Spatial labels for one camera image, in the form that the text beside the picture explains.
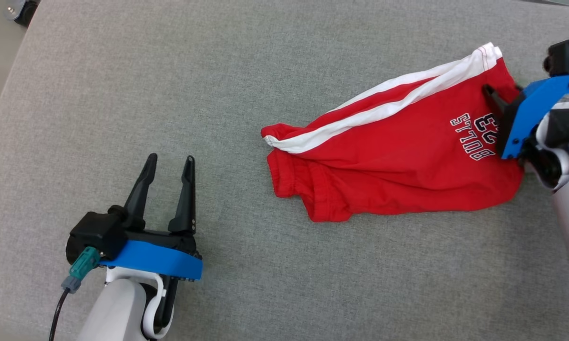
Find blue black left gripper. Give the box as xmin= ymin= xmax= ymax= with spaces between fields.
xmin=99 ymin=153 xmax=204 ymax=282

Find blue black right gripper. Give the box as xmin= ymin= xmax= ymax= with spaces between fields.
xmin=482 ymin=73 xmax=569 ymax=160

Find red white jersey shorts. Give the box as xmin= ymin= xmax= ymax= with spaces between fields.
xmin=261 ymin=42 xmax=525 ymax=223

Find black grey caster wheel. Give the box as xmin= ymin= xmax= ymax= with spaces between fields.
xmin=3 ymin=0 xmax=40 ymax=27

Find left camera cable teal plug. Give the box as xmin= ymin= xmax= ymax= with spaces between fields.
xmin=48 ymin=246 xmax=101 ymax=341

